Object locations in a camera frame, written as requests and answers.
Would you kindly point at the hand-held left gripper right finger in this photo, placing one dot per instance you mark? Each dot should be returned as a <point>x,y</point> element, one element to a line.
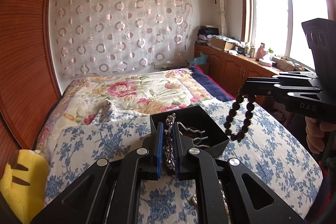
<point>176,150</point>

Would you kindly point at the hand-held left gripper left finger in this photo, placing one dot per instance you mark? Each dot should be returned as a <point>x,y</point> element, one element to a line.
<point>159,150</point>

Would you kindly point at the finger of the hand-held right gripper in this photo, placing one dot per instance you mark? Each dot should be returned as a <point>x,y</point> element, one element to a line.
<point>265,87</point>
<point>296,75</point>

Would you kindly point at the silver ornate hair comb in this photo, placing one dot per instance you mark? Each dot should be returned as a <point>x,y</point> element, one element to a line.
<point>169,134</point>

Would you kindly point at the black square jewelry box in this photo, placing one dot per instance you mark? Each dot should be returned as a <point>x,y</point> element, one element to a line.
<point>210,129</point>

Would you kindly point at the person's right hand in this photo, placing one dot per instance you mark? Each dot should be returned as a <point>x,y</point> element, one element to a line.
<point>313,134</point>

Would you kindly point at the white power strip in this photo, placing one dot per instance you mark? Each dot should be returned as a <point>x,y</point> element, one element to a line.
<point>286,62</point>

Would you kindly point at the pink tissue pack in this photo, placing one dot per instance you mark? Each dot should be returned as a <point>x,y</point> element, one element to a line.
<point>265,61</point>

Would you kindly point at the pink figurine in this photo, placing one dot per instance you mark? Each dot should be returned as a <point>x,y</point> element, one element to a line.
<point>260,52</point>

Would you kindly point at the long wooden cabinet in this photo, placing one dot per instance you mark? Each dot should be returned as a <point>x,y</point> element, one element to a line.
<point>233,66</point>

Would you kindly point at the wooden-framed window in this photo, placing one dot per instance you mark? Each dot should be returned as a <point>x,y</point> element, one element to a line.
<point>283,14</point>

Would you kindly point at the dark blue blanket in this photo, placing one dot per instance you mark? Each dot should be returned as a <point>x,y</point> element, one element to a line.
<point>207,85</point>

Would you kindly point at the open cardboard box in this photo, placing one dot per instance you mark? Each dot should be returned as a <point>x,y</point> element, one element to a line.
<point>221,43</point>

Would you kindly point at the blue floral bedsheet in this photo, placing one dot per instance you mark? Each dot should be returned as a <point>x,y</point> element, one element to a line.
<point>262,150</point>

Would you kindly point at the pink floral quilt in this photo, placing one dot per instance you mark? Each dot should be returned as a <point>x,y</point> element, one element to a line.
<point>126,92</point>

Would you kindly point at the teal plastic bag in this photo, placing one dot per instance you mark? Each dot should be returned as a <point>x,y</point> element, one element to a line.
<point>201,58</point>

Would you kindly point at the pile of dark clutter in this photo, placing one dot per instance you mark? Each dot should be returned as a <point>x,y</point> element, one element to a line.
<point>207,33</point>

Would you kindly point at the yellow plush toy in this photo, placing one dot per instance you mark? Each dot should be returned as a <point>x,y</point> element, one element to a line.
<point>18,182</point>

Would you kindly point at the circle-patterned wall curtain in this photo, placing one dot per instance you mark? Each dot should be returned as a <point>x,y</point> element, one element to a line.
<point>118,29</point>

